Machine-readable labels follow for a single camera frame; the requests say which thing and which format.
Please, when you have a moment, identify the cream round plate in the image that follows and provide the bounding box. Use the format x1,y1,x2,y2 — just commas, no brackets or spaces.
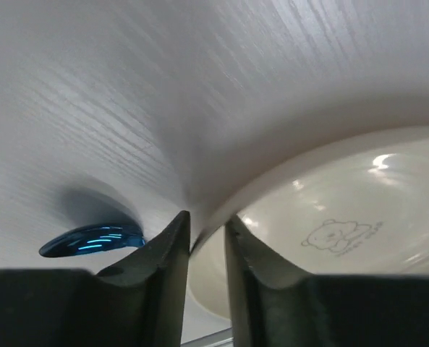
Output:
187,127,429,319

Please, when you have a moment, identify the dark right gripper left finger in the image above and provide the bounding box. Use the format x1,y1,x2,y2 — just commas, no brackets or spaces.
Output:
0,211,190,346

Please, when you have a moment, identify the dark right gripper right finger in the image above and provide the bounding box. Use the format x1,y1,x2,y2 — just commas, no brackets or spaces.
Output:
224,216,429,346

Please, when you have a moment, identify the aluminium rail front frame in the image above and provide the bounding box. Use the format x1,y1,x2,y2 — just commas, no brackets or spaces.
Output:
181,328,234,347

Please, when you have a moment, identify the blue metal spoon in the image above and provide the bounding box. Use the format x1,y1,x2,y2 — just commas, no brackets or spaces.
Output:
38,223,146,258

